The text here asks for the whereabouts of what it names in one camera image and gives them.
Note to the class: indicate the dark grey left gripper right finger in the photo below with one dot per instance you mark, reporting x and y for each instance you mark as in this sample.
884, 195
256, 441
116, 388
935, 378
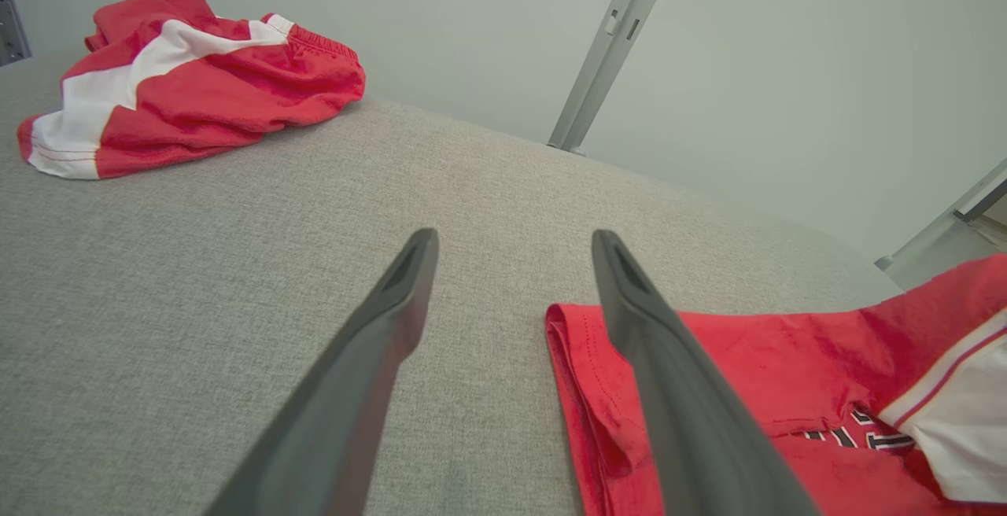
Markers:
684, 406

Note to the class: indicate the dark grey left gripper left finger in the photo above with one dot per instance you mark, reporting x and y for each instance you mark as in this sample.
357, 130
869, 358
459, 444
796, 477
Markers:
338, 406

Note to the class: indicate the red basketball jersey white sleeves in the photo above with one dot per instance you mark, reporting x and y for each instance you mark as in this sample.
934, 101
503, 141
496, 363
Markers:
787, 374

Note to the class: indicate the red shorts with white stripe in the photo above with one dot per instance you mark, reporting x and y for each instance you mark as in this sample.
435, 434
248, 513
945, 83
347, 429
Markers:
220, 91

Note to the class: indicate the grey cart leg with wheel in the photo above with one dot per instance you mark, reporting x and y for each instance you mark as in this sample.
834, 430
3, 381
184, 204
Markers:
12, 28

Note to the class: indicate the grey metal partition post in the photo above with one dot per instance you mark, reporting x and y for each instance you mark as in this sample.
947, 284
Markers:
944, 233
614, 36

